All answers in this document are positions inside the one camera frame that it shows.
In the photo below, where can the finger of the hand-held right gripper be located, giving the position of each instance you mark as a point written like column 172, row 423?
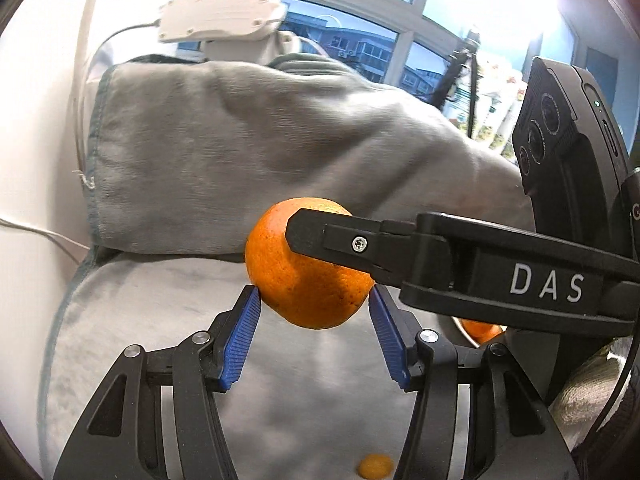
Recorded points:
column 350, row 242

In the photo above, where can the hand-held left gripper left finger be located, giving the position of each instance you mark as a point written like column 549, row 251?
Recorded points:
column 240, row 340

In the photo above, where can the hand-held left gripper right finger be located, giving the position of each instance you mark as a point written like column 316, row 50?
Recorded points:
column 390, row 340

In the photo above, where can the medium orange mandarin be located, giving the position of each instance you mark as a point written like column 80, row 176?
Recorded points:
column 300, row 285

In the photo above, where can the white floral plate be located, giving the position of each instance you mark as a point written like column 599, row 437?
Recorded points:
column 467, row 339

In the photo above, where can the small tangerine with stem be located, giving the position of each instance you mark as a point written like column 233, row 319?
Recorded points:
column 481, row 330

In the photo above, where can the small oval kumquat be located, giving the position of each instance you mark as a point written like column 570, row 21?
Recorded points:
column 375, row 466

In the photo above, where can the grey plush blanket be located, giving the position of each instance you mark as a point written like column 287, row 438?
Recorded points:
column 250, row 150

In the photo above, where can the black tripod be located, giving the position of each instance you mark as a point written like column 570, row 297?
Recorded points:
column 455, row 67

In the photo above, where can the white lace cloth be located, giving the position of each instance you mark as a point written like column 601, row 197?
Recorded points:
column 585, row 390

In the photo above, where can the dark cloth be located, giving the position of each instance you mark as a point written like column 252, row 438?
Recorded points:
column 615, row 455

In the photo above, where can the white plastic device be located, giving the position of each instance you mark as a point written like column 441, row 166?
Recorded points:
column 220, row 15

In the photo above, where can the white window frame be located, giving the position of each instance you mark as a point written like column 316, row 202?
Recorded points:
column 400, row 20

